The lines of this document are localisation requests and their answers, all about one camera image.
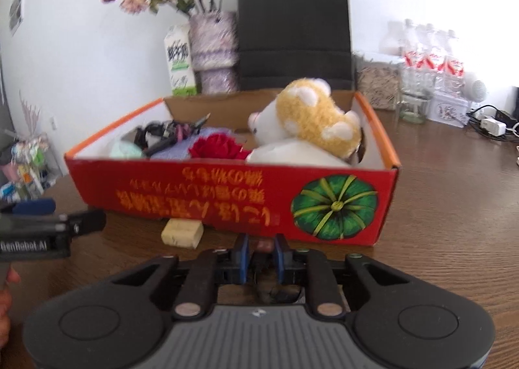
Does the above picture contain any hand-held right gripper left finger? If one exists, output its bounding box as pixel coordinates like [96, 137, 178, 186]
[114, 233, 250, 321]

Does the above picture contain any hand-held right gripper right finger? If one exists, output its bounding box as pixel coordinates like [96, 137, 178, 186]
[273, 233, 410, 319]

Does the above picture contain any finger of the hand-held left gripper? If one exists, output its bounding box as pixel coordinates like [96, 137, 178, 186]
[0, 209, 107, 238]
[0, 198, 56, 216]

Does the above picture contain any red cardboard box pumpkin print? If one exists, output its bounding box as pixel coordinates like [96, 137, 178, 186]
[64, 89, 402, 247]

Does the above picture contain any white plastic case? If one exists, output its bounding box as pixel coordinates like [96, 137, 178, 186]
[245, 139, 351, 169]

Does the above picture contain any purple knitted pouch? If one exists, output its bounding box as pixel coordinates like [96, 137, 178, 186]
[150, 128, 236, 160]

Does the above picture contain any yellow white plush toy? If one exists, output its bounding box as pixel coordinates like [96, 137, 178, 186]
[248, 77, 362, 161]

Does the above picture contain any clear container of seeds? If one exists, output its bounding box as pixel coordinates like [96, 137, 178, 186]
[352, 51, 402, 111]

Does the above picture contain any person's left hand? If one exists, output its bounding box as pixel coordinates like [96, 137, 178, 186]
[0, 266, 22, 347]

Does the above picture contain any beige rectangular block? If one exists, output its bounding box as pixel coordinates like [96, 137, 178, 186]
[161, 218, 204, 249]

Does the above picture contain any mint green round item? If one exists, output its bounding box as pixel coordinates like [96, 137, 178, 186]
[109, 140, 147, 159]

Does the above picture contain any dried purple grass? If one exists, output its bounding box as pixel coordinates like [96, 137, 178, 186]
[18, 89, 43, 138]

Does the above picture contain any red fabric flower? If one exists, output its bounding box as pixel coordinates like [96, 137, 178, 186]
[188, 132, 252, 161]

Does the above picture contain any white green milk carton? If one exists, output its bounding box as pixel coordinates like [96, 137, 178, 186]
[163, 24, 198, 96]

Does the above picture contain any clear glass cup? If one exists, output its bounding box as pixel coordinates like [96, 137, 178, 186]
[396, 87, 431, 124]

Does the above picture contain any purple textured vase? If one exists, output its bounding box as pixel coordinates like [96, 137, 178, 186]
[188, 10, 239, 94]

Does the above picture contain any white printed tin box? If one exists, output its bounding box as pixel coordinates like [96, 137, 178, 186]
[428, 89, 471, 126]

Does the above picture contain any black paper bag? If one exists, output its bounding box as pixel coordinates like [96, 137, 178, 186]
[236, 0, 353, 91]

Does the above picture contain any white charger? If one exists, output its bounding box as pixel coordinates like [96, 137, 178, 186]
[480, 118, 507, 137]

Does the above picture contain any white round speaker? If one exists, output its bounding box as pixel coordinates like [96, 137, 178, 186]
[462, 75, 487, 102]

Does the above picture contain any wire rack with small packets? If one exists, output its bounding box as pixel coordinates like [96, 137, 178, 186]
[0, 130, 61, 203]

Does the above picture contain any black cable with plug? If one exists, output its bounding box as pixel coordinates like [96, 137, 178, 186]
[133, 113, 212, 154]

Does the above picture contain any pink black lanyard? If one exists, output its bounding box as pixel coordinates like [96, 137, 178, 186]
[170, 122, 195, 140]

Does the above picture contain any wall poster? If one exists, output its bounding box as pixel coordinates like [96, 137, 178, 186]
[8, 0, 26, 37]

